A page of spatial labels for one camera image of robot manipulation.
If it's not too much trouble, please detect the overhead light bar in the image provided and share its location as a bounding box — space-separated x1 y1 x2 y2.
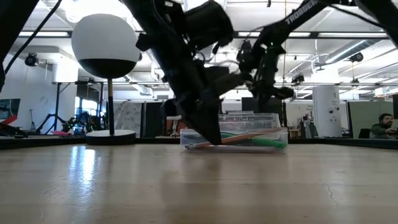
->
18 30 398 39

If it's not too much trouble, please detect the wall picture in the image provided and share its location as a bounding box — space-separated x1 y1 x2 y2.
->
0 98 21 121

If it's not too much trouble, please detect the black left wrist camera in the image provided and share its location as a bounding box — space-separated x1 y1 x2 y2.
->
183 1 234 52

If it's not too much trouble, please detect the clear plastic supply box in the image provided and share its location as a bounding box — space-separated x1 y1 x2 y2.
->
180 127 289 153

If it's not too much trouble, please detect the yellow pencil with eraser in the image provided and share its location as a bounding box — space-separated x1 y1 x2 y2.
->
186 128 287 149

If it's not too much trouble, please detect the black table edge rail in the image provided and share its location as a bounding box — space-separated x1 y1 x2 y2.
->
0 136 398 151

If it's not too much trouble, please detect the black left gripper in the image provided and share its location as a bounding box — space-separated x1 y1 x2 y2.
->
136 30 231 146

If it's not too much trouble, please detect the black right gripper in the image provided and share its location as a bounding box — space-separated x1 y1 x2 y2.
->
214 30 295 111

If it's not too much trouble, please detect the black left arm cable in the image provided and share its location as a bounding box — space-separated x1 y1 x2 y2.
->
3 0 63 75

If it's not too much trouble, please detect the white cylindrical column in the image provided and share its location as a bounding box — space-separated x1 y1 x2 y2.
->
312 85 343 138

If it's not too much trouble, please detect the person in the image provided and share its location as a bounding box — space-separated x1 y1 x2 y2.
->
369 113 398 140

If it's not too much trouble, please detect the white and black globe lamp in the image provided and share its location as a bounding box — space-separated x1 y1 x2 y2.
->
71 13 141 146

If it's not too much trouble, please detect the green marker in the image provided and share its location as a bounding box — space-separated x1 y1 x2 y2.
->
220 133 287 149

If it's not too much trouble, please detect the table lamp with white shade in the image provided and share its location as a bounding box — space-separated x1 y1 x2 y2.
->
167 114 183 137

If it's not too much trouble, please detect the green partition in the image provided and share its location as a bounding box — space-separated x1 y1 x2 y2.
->
348 101 394 140

